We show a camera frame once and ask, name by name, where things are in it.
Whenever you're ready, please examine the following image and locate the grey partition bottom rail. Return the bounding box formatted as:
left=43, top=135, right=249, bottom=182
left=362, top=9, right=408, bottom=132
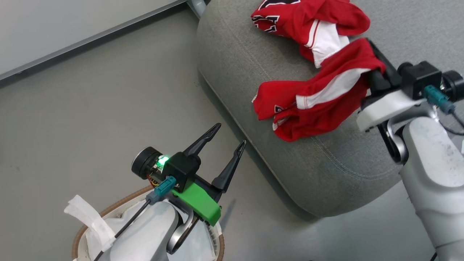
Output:
left=0, top=0, right=190, bottom=82

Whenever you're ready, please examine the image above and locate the red white sports jersey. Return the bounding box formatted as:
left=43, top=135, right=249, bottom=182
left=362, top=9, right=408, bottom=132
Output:
left=250, top=0, right=386, bottom=142

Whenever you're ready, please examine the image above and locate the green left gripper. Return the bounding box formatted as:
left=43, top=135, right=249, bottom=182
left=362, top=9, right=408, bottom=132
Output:
left=171, top=123, right=247, bottom=226

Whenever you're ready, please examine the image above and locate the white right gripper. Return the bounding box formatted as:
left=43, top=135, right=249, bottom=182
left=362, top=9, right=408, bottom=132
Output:
left=357, top=38, right=432, bottom=132

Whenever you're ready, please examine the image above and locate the grey fabric sofa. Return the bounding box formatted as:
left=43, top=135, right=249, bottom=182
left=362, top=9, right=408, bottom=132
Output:
left=196, top=0, right=464, bottom=219

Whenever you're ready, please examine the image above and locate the white cloth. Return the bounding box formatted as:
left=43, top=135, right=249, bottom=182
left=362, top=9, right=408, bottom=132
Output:
left=64, top=194, right=222, bottom=261

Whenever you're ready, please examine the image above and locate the white laundry basket brown rim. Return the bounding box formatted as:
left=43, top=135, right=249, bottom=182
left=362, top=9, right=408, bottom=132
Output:
left=71, top=185, right=225, bottom=261

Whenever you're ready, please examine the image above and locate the grey partition post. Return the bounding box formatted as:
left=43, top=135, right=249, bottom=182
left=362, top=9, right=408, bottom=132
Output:
left=186, top=0, right=211, bottom=19

